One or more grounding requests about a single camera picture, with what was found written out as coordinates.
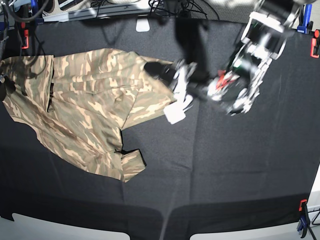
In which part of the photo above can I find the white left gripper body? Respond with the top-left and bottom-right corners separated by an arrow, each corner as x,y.
163,60 -> 197,124

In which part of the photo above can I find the camouflage t-shirt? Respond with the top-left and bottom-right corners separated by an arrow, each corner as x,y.
0,48 -> 175,182

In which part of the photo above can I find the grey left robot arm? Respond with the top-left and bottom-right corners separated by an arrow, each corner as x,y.
144,0 -> 308,125

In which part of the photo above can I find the white tag on cloth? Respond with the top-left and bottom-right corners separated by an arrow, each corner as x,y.
135,18 -> 151,33

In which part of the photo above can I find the black table cloth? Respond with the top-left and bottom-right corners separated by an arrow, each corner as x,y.
0,32 -> 320,240

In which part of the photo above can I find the blue clamp rear left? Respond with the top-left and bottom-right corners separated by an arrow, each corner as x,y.
30,0 -> 44,26

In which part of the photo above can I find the orange clamp left rear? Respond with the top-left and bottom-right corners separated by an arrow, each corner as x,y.
20,22 -> 29,50

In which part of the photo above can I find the blue clamp rear right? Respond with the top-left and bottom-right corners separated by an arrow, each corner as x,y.
297,4 -> 313,35

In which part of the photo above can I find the orange clamp right rear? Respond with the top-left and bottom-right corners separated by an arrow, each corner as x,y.
310,29 -> 320,59

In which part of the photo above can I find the orange blue clamp front right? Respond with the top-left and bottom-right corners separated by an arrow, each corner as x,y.
297,199 -> 310,239

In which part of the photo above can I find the black cable bundle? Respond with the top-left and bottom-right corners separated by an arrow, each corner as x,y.
148,0 -> 221,20

